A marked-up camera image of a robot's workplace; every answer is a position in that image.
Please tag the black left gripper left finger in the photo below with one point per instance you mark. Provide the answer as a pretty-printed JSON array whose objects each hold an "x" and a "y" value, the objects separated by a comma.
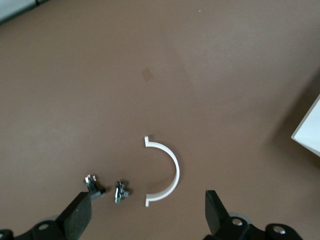
[{"x": 75, "y": 217}]

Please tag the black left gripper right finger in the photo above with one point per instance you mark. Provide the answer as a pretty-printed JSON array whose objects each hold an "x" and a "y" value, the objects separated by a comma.
[{"x": 215, "y": 212}]

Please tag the small silver screws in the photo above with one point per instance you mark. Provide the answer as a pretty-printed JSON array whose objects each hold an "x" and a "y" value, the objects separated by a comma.
[{"x": 120, "y": 191}]

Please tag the black switch component with pins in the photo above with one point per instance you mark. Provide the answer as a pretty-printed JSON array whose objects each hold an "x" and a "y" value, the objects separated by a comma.
[{"x": 92, "y": 185}]

